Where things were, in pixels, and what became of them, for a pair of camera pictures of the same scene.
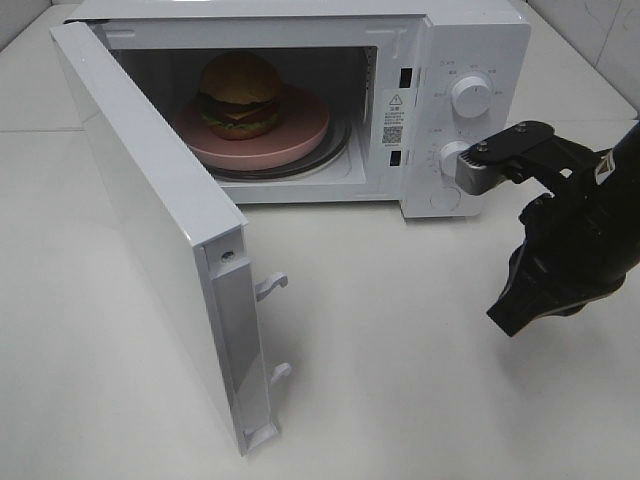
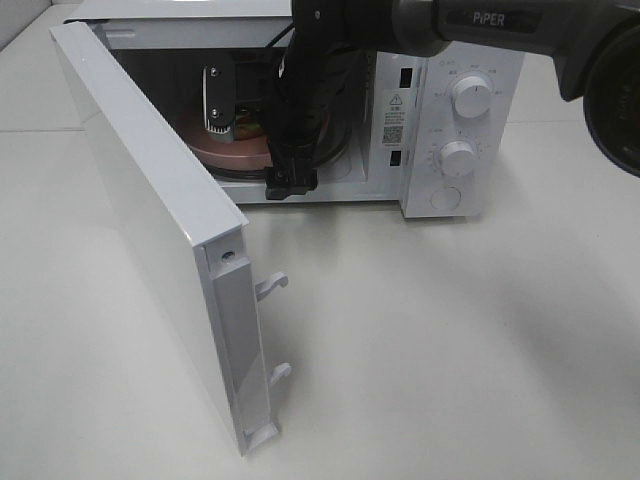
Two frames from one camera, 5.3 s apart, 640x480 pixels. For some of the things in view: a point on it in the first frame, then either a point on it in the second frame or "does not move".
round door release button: (445, 198) does not move
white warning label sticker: (394, 113) does not move
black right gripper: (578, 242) to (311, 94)
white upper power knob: (471, 97) does not move
